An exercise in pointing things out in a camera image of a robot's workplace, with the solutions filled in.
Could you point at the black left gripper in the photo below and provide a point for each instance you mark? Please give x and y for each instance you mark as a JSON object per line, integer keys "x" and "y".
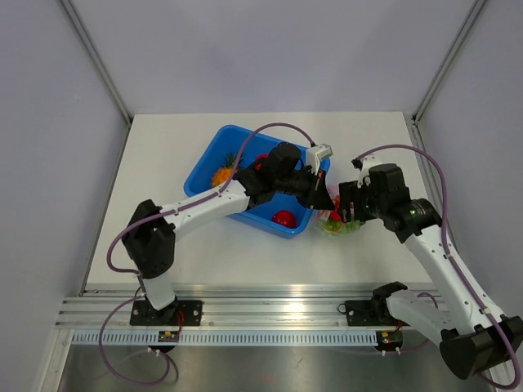
{"x": 321, "y": 199}

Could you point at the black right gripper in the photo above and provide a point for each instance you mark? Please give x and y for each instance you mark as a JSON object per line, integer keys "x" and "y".
{"x": 350, "y": 193}

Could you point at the red toy apple top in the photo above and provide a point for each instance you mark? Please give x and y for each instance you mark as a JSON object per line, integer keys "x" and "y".
{"x": 335, "y": 215}

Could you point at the red toy apple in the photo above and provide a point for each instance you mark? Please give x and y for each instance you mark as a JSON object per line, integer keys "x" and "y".
{"x": 261, "y": 157}
{"x": 285, "y": 218}
{"x": 335, "y": 215}

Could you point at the clear zip bag orange zipper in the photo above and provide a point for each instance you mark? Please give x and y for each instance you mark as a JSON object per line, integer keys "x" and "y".
{"x": 324, "y": 214}

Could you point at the green toy lettuce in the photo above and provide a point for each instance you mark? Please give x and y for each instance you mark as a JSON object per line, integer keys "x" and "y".
{"x": 338, "y": 228}

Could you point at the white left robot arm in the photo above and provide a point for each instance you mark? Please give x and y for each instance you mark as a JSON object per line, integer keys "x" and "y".
{"x": 153, "y": 231}

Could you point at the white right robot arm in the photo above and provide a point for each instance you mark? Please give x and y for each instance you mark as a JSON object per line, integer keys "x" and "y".
{"x": 473, "y": 334}

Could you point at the red toy apple bottom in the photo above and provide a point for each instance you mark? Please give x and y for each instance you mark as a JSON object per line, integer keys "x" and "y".
{"x": 285, "y": 218}

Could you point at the blue plastic bin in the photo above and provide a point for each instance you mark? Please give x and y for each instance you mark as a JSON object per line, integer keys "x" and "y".
{"x": 223, "y": 146}

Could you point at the toy pineapple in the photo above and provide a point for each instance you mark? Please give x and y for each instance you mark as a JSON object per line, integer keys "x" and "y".
{"x": 225, "y": 170}

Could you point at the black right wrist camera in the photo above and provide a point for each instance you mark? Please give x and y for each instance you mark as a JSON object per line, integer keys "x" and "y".
{"x": 364, "y": 165}

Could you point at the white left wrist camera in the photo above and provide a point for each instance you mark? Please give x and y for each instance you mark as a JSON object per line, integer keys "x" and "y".
{"x": 316, "y": 154}

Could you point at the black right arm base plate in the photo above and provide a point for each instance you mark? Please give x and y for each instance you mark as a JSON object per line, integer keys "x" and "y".
{"x": 361, "y": 313}

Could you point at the aluminium table rail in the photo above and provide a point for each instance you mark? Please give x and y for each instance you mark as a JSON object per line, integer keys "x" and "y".
{"x": 234, "y": 307}

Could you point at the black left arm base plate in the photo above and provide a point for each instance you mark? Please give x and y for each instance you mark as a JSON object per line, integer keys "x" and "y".
{"x": 185, "y": 313}

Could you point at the white slotted cable duct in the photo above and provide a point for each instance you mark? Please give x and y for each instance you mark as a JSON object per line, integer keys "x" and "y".
{"x": 228, "y": 338}

